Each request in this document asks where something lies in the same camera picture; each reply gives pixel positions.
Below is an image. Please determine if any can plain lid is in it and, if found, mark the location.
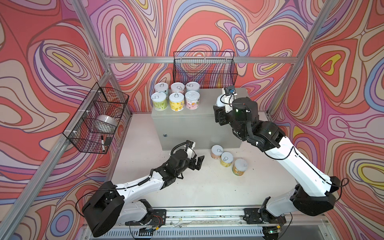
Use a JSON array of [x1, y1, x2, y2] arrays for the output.
[[185, 91, 200, 110]]

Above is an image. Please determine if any can pink label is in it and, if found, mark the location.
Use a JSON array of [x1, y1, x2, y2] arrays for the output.
[[171, 82, 186, 94], [211, 145, 224, 160]]

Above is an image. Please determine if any can orange label plastic lid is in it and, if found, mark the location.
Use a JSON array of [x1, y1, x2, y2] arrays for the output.
[[232, 159, 248, 176]]

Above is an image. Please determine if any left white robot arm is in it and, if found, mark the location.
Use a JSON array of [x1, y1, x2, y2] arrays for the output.
[[82, 141, 205, 238]]

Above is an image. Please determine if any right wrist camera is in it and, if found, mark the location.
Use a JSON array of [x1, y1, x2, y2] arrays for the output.
[[221, 86, 237, 113]]

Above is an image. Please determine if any black marker pen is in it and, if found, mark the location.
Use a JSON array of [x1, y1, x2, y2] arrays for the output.
[[101, 136, 106, 153]]

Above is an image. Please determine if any black wire basket back wall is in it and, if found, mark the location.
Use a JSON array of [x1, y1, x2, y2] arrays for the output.
[[173, 50, 238, 89]]

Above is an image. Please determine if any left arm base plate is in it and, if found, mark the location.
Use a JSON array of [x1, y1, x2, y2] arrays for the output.
[[125, 209, 167, 228]]

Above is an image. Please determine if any can green yellow label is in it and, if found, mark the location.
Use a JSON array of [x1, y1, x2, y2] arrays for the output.
[[151, 92, 168, 111]]

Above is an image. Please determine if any black wire basket wall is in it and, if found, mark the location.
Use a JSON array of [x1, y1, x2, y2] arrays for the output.
[[173, 50, 238, 89], [63, 83, 129, 154]]

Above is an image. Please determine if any can blue green label front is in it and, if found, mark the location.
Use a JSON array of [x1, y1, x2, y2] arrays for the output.
[[216, 95, 226, 108]]

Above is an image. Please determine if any aluminium rail front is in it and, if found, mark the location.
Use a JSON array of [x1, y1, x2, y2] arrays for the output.
[[83, 205, 328, 229]]

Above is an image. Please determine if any can yellow label right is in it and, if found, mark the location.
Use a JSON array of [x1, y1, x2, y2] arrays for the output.
[[220, 152, 234, 168]]

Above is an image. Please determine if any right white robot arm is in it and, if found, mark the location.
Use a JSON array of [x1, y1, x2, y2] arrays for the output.
[[213, 94, 345, 223]]

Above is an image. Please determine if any can yellow label front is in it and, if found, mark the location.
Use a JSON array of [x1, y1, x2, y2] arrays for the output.
[[169, 93, 185, 112]]

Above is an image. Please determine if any can pink label back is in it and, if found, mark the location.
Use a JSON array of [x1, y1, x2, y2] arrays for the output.
[[211, 145, 224, 160]]

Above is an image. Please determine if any can red label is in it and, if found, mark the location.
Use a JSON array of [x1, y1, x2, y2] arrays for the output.
[[155, 82, 169, 96]]

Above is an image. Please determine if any can blue label back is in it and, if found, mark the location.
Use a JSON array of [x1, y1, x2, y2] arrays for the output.
[[186, 82, 200, 92]]

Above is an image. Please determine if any black wire basket left wall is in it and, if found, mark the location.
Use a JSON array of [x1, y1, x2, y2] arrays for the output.
[[63, 83, 129, 154]]

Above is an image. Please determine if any grey metal cabinet box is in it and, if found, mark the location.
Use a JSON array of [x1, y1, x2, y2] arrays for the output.
[[151, 89, 242, 151]]

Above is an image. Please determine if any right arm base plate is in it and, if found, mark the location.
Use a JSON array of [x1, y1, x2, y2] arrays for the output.
[[243, 208, 287, 226]]

